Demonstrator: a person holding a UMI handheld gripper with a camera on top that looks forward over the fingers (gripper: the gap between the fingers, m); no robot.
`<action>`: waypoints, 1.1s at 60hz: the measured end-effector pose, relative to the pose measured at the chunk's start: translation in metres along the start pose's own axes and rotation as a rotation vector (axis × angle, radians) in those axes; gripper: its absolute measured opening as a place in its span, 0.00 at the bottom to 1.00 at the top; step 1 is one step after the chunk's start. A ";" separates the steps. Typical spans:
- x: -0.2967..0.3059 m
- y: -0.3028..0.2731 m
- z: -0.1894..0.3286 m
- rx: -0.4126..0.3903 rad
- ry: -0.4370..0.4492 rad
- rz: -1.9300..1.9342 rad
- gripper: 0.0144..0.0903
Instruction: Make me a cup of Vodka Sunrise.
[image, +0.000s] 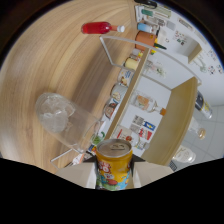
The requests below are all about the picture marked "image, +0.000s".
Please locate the red and white poster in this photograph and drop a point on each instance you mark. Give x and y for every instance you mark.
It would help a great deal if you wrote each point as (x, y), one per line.
(144, 134)

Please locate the clear jar wooden lid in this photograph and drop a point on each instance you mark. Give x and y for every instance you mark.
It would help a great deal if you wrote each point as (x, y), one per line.
(197, 128)

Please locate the blue and white cup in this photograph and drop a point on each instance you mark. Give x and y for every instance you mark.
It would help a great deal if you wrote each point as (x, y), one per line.
(146, 28)

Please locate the wooden wall shelf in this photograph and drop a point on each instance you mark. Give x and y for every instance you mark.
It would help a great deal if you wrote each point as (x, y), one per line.
(195, 51)

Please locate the white tray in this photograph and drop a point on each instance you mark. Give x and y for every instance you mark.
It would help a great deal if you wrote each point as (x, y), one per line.
(160, 14)

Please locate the white-framed wooden shelf rack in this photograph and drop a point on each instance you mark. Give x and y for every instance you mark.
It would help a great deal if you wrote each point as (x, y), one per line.
(181, 116)

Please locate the blue and yellow poster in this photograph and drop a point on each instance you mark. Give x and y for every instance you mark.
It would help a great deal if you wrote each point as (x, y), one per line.
(149, 126)

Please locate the round bowl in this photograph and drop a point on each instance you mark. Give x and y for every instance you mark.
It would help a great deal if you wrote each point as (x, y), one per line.
(110, 110)
(118, 92)
(125, 77)

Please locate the white vase with flowers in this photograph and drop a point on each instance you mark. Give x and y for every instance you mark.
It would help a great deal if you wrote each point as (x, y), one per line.
(155, 69)

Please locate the clear bottle red label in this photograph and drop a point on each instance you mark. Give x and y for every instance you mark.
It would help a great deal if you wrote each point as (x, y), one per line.
(125, 133)

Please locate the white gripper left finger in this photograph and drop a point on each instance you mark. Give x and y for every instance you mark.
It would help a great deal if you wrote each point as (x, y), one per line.
(80, 175)

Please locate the orange storage basket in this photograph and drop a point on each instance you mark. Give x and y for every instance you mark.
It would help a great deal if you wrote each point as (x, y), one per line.
(145, 40)

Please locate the yellow drink can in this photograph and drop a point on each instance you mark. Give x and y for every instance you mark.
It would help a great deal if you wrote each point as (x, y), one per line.
(114, 166)

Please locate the clear glass with ice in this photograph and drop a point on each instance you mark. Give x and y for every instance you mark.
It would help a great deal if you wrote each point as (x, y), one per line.
(63, 120)

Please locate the small green block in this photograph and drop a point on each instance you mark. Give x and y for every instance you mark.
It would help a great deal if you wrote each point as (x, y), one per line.
(147, 12)

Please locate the yellow cup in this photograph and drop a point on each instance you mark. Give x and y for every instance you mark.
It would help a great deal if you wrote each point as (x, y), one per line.
(131, 64)

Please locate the black and yellow can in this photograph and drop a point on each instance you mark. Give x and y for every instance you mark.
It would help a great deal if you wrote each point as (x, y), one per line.
(203, 106)

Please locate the black kettle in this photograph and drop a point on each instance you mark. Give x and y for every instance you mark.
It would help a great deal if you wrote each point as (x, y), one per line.
(145, 2)

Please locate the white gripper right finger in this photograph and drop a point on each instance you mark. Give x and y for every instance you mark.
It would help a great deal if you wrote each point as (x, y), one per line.
(150, 171)

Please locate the red liquid bottle white cap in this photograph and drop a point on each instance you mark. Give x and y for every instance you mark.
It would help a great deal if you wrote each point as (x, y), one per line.
(96, 28)

